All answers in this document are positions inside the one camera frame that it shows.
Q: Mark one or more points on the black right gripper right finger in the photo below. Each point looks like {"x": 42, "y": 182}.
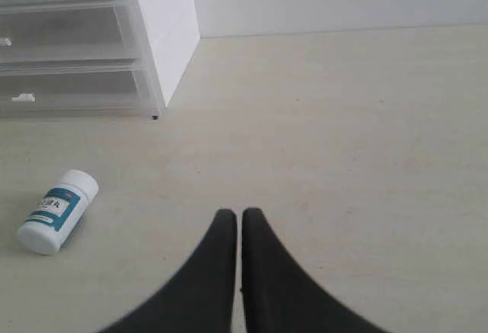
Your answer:
{"x": 278, "y": 295}

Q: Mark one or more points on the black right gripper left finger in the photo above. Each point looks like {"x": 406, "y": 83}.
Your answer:
{"x": 199, "y": 296}

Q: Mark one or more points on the white pill bottle teal label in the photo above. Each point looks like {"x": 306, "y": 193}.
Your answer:
{"x": 47, "y": 228}

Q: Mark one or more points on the clear bottom drawer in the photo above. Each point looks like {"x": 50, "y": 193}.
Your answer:
{"x": 119, "y": 90}

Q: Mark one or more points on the white plastic drawer cabinet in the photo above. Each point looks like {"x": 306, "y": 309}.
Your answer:
{"x": 166, "y": 31}

